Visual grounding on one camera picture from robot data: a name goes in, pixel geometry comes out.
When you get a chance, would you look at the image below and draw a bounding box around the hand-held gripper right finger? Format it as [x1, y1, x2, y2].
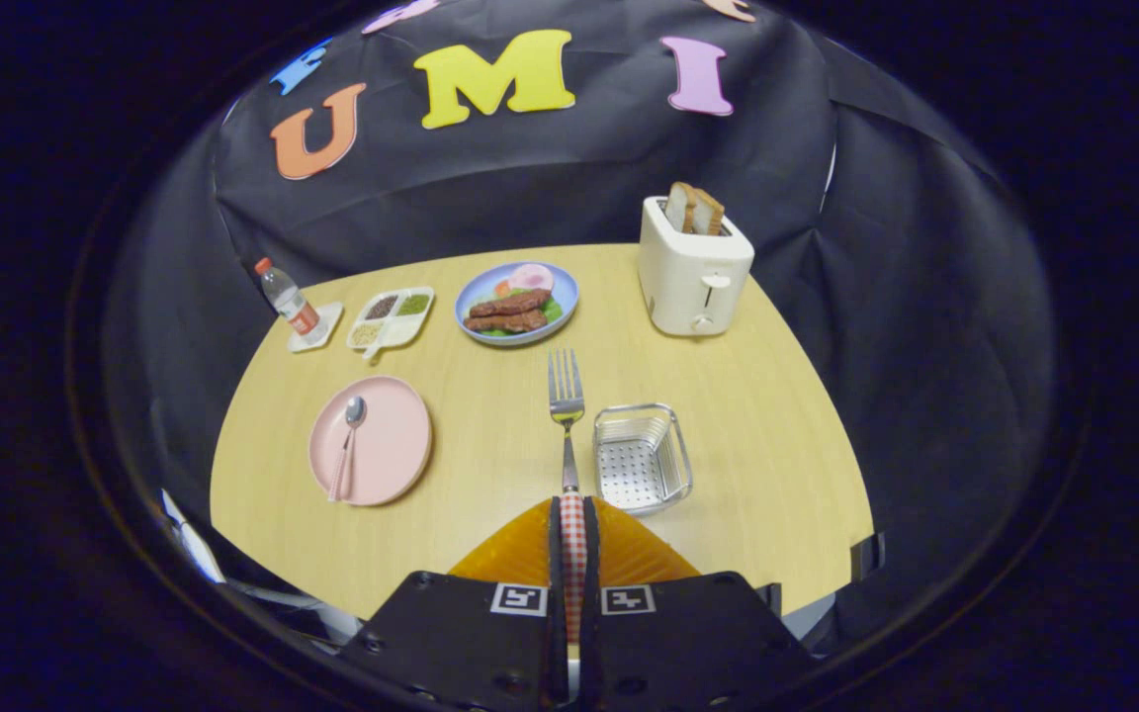
[581, 496, 816, 712]

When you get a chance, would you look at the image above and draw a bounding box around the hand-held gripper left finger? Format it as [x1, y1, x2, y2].
[337, 496, 570, 712]

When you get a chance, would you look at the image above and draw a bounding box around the fork with red checked handle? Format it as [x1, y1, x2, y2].
[547, 347, 590, 703]

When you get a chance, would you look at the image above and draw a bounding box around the spoon with red checked handle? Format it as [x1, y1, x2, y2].
[327, 396, 368, 503]

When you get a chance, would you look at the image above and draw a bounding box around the pink plate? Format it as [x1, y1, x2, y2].
[308, 376, 433, 507]

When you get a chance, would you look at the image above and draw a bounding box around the brown meat strip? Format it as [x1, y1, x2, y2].
[471, 289, 553, 317]
[464, 310, 549, 334]

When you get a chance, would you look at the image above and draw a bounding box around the green lettuce leaf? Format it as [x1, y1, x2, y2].
[481, 292, 565, 339]

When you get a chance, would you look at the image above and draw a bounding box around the blue plate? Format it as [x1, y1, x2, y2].
[454, 261, 580, 347]

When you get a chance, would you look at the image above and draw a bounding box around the white divided tray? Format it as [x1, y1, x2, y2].
[346, 287, 436, 359]

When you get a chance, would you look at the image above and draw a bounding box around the white toaster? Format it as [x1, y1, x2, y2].
[638, 195, 755, 337]

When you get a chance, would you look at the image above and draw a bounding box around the white square coaster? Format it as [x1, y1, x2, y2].
[288, 302, 344, 354]

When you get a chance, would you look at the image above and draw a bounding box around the clear water bottle red label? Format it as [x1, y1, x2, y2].
[254, 257, 321, 337]

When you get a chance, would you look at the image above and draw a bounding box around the metal wire basket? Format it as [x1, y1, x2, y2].
[592, 402, 694, 517]

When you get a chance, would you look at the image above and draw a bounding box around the black table bracket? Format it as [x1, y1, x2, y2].
[848, 532, 887, 582]

